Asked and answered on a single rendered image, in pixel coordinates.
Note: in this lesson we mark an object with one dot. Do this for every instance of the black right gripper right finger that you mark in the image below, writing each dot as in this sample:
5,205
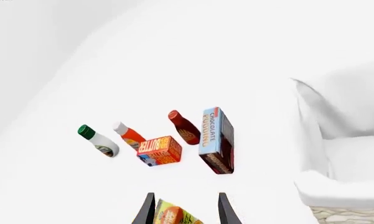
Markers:
226,211

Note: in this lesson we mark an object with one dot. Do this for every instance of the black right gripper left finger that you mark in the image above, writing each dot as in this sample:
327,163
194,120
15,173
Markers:
146,211

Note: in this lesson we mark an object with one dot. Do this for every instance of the orange juice carton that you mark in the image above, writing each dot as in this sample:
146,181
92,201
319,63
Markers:
173,214

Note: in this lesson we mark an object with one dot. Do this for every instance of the white woven basket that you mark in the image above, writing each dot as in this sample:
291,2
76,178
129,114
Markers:
342,149

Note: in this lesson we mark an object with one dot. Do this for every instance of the orange butter box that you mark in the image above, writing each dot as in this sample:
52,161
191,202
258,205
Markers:
160,151

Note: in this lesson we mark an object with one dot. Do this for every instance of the chocolate pudding box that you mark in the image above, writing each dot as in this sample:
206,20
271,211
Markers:
217,140

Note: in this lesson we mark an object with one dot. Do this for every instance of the orange bottle with white cap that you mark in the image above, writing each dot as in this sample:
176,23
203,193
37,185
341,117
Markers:
130,135

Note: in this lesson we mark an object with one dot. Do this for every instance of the white bottle with green cap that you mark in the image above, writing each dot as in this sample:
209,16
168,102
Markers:
100,141

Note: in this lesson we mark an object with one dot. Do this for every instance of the dark red sauce bottle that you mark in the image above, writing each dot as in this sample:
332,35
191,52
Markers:
184,128

